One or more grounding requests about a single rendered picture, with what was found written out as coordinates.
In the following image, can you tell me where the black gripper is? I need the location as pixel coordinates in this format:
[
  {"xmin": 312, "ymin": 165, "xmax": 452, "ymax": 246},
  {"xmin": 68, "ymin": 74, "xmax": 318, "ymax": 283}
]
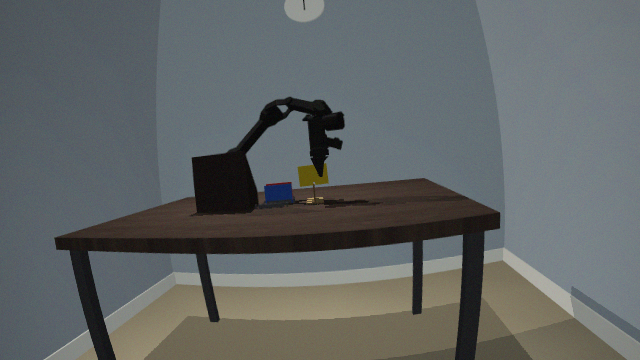
[{"xmin": 309, "ymin": 132, "xmax": 329, "ymax": 177}]

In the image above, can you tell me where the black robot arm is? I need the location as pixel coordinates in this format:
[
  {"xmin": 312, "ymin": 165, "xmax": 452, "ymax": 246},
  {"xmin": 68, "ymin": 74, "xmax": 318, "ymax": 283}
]
[{"xmin": 226, "ymin": 97, "xmax": 345, "ymax": 154}]

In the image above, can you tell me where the yellow notched board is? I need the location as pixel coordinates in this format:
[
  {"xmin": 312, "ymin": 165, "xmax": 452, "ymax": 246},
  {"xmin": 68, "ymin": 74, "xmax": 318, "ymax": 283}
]
[{"xmin": 298, "ymin": 163, "xmax": 329, "ymax": 187}]

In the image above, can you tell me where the blue board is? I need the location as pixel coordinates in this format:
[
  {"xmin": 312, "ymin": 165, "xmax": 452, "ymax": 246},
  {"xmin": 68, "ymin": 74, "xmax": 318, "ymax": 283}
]
[{"xmin": 264, "ymin": 184, "xmax": 293, "ymax": 204}]

